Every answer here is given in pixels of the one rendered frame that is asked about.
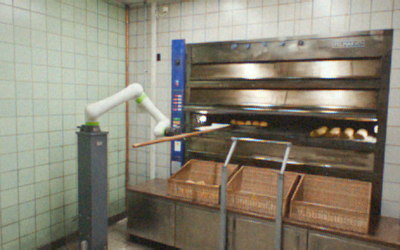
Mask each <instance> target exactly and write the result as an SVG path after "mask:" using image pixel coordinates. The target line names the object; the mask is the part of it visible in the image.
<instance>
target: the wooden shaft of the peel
mask: <svg viewBox="0 0 400 250"><path fill-rule="evenodd" d="M231 127H232V126H224V127H220V128H213V129H207V130H203V131H199V132H192V133H189V134H185V135H175V136H172V137H168V138H160V139H157V140H154V141H144V142H140V143H134V144H133V145H132V148H138V147H145V146H148V145H152V144H155V143H161V142H164V141H173V140H177V139H180V138H187V137H189V136H192V135H202V134H205V133H208V132H214V131H218V130H222V129H228V128H231Z"/></svg>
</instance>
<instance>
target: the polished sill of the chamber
mask: <svg viewBox="0 0 400 250"><path fill-rule="evenodd" d="M203 130H206V129H196V128H191V129H189V132H199V131H203ZM205 134H210V135H232V136H241V137H249V138H265V139H273V140H281V141H305V142H313V143H329V144H337V145H345V146H353V147H370V148H375V147H376V143H375V142H371V141H346V140H337V139H327V138H310V137H301V136H292V135H267V134H257V133H248V132H231V131H222V130H218V131H214V132H208V133H205Z"/></svg>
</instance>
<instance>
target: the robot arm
mask: <svg viewBox="0 0 400 250"><path fill-rule="evenodd" d="M129 100H134V101H135V102H137V103H138V104H139V105H140V106H141V107H143V108H144V109H145V110H146V111H147V112H148V113H149V114H150V115H151V116H152V117H153V118H154V120H155V121H157V123H158V124H157V126H155V127H154V130H153V133H154V136H155V137H157V138H161V137H172V136H175V135H181V130H182V129H183V128H184V127H186V126H190V124H187V123H186V122H183V123H181V124H180V125H176V126H177V128H172V127H169V126H170V121H169V119H168V118H166V117H165V116H164V115H163V114H162V113H161V112H160V111H159V110H158V109H157V108H156V107H155V106H154V104H153V103H152V102H151V100H149V99H148V97H147V96H146V94H145V93H144V92H143V91H142V86H141V85H140V84H138V83H133V84H131V85H129V86H128V87H127V88H126V89H124V90H123V91H120V92H119V93H117V94H116V95H112V96H110V97H108V98H107V99H105V100H101V101H99V102H97V103H90V104H87V105H85V106H84V122H85V124H82V125H81V126H76V127H77V128H80V131H84V132H101V131H102V130H101V129H100V126H99V123H100V116H101V115H104V114H105V113H106V112H108V111H109V110H110V109H113V108H115V107H116V106H119V105H120V104H123V103H125V102H127V101H129ZM183 124H185V125H184V126H182V125H183ZM179 126H182V127H181V128H179ZM182 139H183V140H181V139H177V141H182V142H183V143H187V141H194V140H190V139H186V138H182Z"/></svg>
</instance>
